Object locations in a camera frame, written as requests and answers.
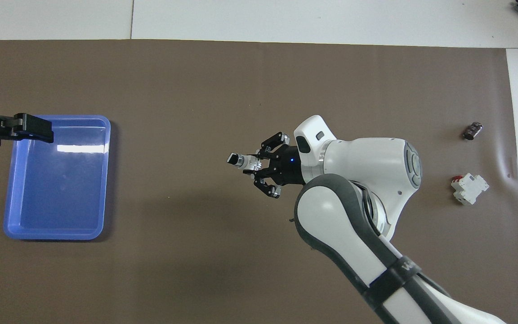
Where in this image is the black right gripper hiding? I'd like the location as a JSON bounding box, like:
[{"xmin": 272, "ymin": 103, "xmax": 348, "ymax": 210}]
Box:
[{"xmin": 253, "ymin": 132, "xmax": 307, "ymax": 199}]

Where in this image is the blue plastic tray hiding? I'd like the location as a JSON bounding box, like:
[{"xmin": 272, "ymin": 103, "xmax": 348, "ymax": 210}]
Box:
[{"xmin": 3, "ymin": 115, "xmax": 112, "ymax": 241}]

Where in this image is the brown table mat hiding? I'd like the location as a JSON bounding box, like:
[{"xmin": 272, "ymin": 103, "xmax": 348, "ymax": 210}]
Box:
[{"xmin": 0, "ymin": 40, "xmax": 518, "ymax": 324}]

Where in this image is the white circuit breaker red lever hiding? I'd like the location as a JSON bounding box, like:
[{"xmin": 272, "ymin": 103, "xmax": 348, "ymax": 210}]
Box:
[{"xmin": 451, "ymin": 173, "xmax": 490, "ymax": 206}]

